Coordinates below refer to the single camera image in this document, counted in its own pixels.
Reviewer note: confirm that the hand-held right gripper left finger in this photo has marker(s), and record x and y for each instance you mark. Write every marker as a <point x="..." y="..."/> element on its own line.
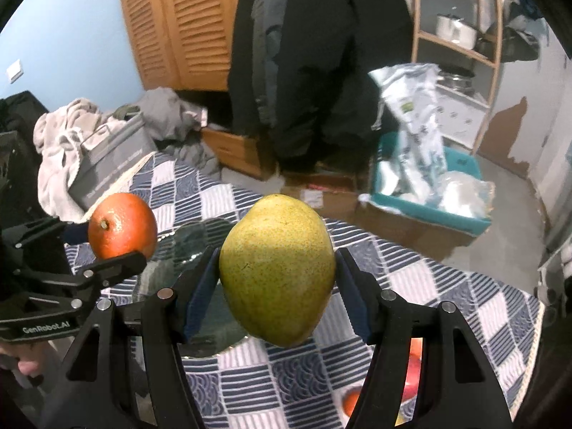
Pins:
<point x="201" y="297"/>

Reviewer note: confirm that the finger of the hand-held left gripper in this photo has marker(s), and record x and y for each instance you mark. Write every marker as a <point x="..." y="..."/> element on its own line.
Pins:
<point x="116" y="268"/>
<point x="35" y="232"/>

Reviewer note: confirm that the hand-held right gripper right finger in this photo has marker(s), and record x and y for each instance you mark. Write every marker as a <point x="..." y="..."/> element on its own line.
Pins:
<point x="353" y="297"/>

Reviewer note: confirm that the large orange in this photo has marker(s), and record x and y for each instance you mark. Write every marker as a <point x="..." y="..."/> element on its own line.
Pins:
<point x="123" y="225"/>

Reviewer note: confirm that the clear glass bowl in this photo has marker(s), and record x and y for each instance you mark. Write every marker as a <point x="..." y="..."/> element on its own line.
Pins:
<point x="187" y="241"/>

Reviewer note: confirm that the red apple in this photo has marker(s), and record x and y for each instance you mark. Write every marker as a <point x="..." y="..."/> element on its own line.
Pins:
<point x="413" y="371"/>

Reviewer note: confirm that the person's left hand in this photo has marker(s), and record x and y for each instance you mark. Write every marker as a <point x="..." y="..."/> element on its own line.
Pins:
<point x="27" y="366"/>

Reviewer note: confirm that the blue white patterned tablecloth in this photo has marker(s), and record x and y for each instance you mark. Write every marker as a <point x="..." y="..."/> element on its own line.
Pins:
<point x="424" y="277"/>

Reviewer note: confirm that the cardboard box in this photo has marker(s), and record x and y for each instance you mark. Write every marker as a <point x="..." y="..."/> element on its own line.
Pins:
<point x="402" y="228"/>

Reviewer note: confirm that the black crate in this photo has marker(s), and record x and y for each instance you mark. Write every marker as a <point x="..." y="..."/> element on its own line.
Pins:
<point x="20" y="143"/>

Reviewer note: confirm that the beige towel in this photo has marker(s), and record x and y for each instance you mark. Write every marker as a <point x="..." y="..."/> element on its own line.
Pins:
<point x="53" y="143"/>

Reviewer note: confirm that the grey tote bag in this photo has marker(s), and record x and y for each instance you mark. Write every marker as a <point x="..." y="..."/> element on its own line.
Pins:
<point x="111" y="161"/>

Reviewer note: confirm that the clear plastic bag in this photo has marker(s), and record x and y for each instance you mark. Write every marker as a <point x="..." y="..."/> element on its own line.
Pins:
<point x="467" y="194"/>

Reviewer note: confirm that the grey clothing pile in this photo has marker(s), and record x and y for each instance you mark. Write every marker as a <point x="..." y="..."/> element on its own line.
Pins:
<point x="165" y="111"/>

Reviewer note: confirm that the teal plastic bin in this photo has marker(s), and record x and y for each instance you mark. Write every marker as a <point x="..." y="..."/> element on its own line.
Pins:
<point x="464" y="165"/>

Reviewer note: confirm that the printed white plastic bag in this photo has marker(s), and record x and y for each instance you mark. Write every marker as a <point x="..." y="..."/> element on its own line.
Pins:
<point x="411" y="111"/>

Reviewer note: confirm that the white storage box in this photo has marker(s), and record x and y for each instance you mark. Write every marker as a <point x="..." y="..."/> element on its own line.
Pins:
<point x="460" y="116"/>

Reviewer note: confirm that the black hanging coat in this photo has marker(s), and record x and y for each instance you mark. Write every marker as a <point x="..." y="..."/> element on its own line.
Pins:
<point x="313" y="76"/>

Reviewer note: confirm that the steel pot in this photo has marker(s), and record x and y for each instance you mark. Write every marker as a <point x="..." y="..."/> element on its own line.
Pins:
<point x="458" y="80"/>

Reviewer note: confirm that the wooden louvered cabinet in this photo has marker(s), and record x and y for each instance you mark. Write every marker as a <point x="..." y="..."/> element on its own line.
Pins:
<point x="192" y="22"/>

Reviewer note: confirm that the wooden shelf rack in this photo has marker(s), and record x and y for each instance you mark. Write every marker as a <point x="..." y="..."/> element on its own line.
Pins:
<point x="490" y="76"/>

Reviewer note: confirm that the white cooking pot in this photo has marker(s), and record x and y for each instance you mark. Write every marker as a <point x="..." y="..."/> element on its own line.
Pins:
<point x="456" y="29"/>

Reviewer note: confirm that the dark cloth pile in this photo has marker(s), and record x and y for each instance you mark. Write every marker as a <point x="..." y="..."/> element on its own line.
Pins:
<point x="514" y="40"/>

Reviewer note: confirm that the white light switch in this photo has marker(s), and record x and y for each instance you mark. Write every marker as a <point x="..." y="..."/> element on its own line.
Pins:
<point x="14" y="70"/>

